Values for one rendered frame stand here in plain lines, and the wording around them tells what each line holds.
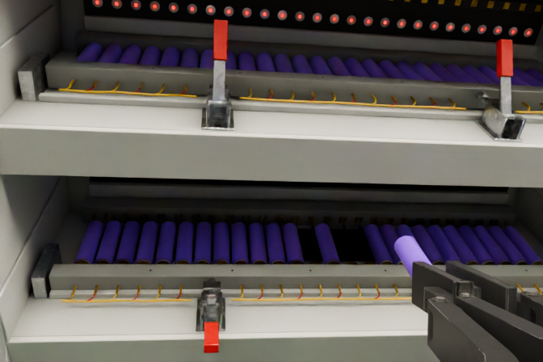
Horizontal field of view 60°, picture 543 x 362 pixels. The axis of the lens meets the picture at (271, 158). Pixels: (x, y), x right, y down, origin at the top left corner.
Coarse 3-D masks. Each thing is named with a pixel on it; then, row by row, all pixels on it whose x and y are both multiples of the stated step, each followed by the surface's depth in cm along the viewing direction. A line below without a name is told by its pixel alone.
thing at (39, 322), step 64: (64, 192) 57; (128, 192) 58; (192, 192) 59; (256, 192) 59; (320, 192) 60; (384, 192) 61; (448, 192) 62; (64, 256) 52; (0, 320) 40; (64, 320) 44; (128, 320) 45; (192, 320) 46; (256, 320) 46; (320, 320) 47; (384, 320) 48
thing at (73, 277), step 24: (72, 264) 47; (96, 264) 48; (120, 264) 48; (144, 264) 48; (168, 264) 49; (192, 264) 49; (216, 264) 49; (240, 264) 50; (264, 264) 50; (288, 264) 50; (312, 264) 51; (336, 264) 51; (360, 264) 51; (384, 264) 52; (72, 288) 47; (96, 288) 46; (120, 288) 47; (144, 288) 48; (168, 288) 48; (192, 288) 48; (240, 288) 49; (264, 288) 49; (288, 288) 50
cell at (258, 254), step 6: (252, 228) 56; (258, 228) 56; (252, 234) 55; (258, 234) 55; (252, 240) 54; (258, 240) 54; (264, 240) 55; (252, 246) 53; (258, 246) 53; (264, 246) 53; (252, 252) 52; (258, 252) 52; (264, 252) 52; (252, 258) 52; (258, 258) 51; (264, 258) 52
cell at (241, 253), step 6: (240, 222) 56; (234, 228) 55; (240, 228) 55; (234, 234) 54; (240, 234) 54; (234, 240) 54; (240, 240) 53; (246, 240) 54; (234, 246) 53; (240, 246) 52; (246, 246) 53; (234, 252) 52; (240, 252) 52; (246, 252) 52; (234, 258) 51; (240, 258) 51; (246, 258) 51
